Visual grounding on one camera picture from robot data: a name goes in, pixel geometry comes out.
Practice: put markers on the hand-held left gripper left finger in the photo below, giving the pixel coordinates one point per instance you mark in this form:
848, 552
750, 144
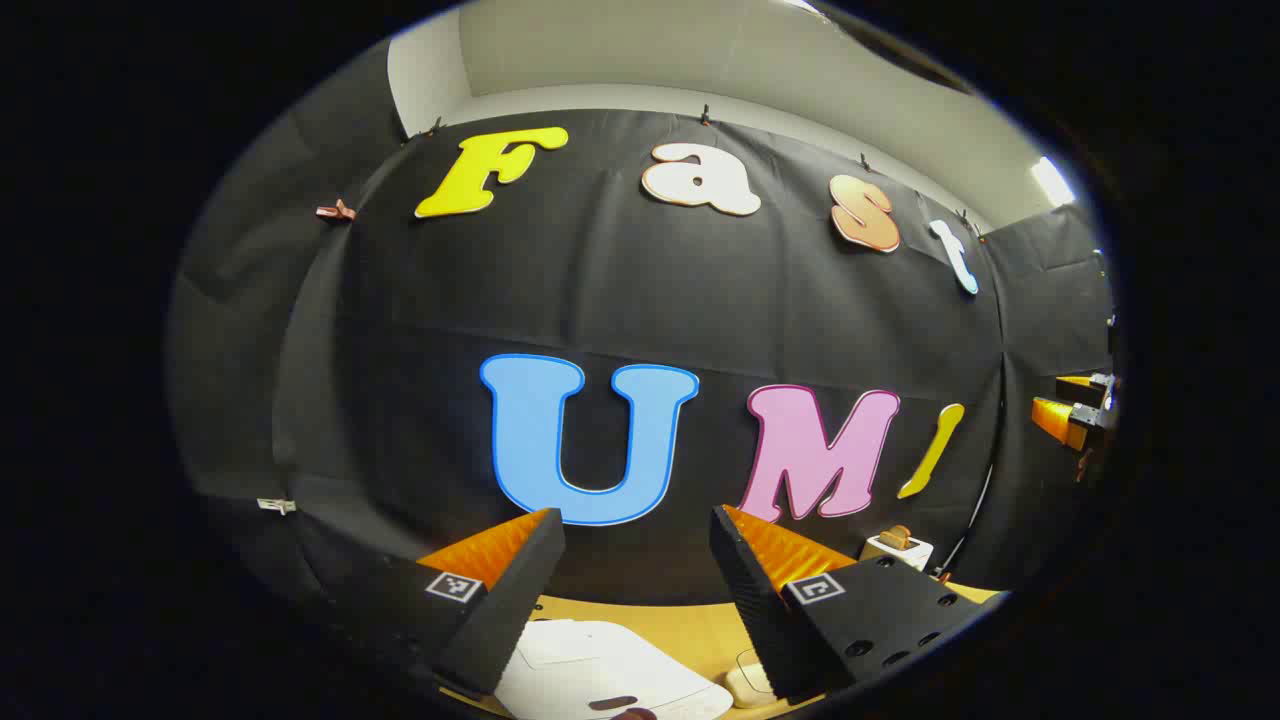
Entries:
505, 610

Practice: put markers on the copper cloth clip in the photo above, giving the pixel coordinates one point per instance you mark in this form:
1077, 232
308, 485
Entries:
336, 211

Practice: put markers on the white toaster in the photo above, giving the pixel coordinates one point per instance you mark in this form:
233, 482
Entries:
905, 553

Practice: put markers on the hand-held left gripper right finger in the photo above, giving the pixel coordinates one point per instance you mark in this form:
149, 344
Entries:
755, 610

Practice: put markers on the toasted bread slice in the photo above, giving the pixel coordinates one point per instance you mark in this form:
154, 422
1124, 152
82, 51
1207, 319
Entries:
894, 537

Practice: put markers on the ceiling light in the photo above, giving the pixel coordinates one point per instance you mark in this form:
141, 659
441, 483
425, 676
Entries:
1052, 181

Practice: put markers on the white rice cooker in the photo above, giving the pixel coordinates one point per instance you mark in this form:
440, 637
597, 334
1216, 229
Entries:
590, 665

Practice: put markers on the black backdrop cloth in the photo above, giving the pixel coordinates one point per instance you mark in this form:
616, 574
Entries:
600, 300

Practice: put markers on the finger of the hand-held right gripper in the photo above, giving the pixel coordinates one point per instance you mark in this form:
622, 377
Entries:
1078, 386
1062, 420

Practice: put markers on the white cloth clip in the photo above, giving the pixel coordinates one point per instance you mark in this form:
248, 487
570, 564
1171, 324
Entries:
276, 506

